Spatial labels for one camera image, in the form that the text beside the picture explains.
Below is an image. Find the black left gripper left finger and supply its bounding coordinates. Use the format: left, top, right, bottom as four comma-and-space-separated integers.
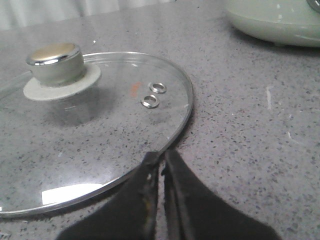
57, 151, 159, 240

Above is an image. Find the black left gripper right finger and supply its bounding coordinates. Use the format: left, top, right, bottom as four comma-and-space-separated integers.
162, 149, 280, 240

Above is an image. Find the glass pot lid with knob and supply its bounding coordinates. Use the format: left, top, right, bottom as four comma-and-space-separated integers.
0, 49, 194, 218

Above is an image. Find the pale green electric cooking pot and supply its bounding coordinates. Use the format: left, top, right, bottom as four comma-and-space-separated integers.
223, 0, 320, 48

